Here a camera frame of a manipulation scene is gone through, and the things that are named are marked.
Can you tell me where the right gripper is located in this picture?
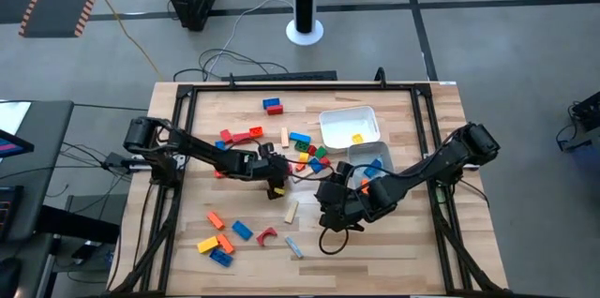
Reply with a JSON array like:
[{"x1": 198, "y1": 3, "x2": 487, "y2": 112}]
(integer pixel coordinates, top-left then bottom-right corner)
[{"x1": 316, "y1": 179, "x2": 376, "y2": 233}]

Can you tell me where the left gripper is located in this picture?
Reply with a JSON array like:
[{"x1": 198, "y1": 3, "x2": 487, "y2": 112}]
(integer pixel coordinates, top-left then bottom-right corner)
[{"x1": 243, "y1": 152, "x2": 291, "y2": 201}]

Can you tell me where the wooden block with end print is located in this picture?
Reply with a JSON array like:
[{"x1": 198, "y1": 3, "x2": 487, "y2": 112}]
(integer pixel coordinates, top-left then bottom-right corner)
[{"x1": 283, "y1": 200, "x2": 300, "y2": 225}]

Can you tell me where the red arch block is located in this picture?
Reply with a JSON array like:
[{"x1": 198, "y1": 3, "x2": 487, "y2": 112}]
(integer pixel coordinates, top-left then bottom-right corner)
[{"x1": 255, "y1": 226, "x2": 278, "y2": 247}]

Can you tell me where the wooden block with face print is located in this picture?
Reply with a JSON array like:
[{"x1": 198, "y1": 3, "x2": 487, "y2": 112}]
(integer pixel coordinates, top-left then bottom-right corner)
[{"x1": 284, "y1": 235, "x2": 305, "y2": 260}]

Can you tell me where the grey plastic bin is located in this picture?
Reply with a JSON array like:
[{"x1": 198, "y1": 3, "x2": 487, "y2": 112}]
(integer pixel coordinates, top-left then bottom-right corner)
[{"x1": 346, "y1": 141, "x2": 397, "y2": 196}]

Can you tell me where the yellow building block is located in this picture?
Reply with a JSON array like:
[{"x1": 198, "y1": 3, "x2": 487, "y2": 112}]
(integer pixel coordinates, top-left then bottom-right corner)
[{"x1": 196, "y1": 235, "x2": 220, "y2": 255}]

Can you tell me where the white plastic bin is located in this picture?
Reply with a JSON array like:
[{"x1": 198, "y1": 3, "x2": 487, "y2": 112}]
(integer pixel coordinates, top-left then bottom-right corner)
[{"x1": 318, "y1": 105, "x2": 382, "y2": 155}]

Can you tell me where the black power strip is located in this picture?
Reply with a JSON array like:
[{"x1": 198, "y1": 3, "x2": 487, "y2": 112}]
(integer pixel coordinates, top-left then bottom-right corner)
[{"x1": 220, "y1": 70, "x2": 338, "y2": 83}]

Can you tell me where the black adapter box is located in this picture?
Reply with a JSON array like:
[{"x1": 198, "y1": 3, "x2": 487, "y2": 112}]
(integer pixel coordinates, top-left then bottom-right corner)
[{"x1": 102, "y1": 151, "x2": 128, "y2": 171}]

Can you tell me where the dark grey desk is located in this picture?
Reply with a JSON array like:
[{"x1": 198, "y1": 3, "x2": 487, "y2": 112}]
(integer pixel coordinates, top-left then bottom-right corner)
[{"x1": 0, "y1": 99, "x2": 75, "y2": 243}]

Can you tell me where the keyboard with lit keys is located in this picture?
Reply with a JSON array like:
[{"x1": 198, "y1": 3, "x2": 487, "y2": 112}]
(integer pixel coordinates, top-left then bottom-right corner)
[{"x1": 0, "y1": 185, "x2": 25, "y2": 243}]

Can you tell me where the tablet screen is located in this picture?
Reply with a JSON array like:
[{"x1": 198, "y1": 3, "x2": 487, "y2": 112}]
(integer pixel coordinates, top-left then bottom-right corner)
[{"x1": 0, "y1": 127, "x2": 36, "y2": 159}]

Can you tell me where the white paper sheet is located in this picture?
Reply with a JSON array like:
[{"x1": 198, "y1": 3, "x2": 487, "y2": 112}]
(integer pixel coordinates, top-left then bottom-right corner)
[{"x1": 0, "y1": 100, "x2": 32, "y2": 136}]

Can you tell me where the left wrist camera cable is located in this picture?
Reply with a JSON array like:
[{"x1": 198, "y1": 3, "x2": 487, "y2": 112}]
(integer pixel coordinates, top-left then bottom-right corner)
[{"x1": 274, "y1": 155, "x2": 337, "y2": 183}]

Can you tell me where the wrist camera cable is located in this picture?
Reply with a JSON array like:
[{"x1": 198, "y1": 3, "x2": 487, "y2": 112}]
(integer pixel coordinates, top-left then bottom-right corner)
[
  {"x1": 318, "y1": 226, "x2": 351, "y2": 257},
  {"x1": 274, "y1": 155, "x2": 337, "y2": 183}
]

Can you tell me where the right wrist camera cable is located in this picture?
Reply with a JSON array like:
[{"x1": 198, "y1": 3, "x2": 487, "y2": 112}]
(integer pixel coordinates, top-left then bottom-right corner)
[{"x1": 318, "y1": 226, "x2": 351, "y2": 257}]

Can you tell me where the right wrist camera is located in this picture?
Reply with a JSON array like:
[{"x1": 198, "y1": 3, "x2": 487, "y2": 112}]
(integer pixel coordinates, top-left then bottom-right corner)
[{"x1": 336, "y1": 160, "x2": 356, "y2": 180}]

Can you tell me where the black table frame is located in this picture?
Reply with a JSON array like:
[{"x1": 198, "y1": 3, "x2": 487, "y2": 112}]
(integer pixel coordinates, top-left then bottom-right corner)
[{"x1": 107, "y1": 67, "x2": 517, "y2": 298}]

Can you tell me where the black floor cable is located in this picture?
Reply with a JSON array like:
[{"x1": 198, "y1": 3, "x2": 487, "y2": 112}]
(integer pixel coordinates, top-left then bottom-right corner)
[{"x1": 172, "y1": 47, "x2": 291, "y2": 82}]

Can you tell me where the white floor cable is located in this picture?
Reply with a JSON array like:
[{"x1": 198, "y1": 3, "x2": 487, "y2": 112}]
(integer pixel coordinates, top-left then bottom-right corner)
[{"x1": 205, "y1": 0, "x2": 294, "y2": 82}]

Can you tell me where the yellow floor cable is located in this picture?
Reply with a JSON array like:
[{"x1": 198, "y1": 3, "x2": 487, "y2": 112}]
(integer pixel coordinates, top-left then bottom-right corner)
[{"x1": 74, "y1": 0, "x2": 174, "y2": 82}]

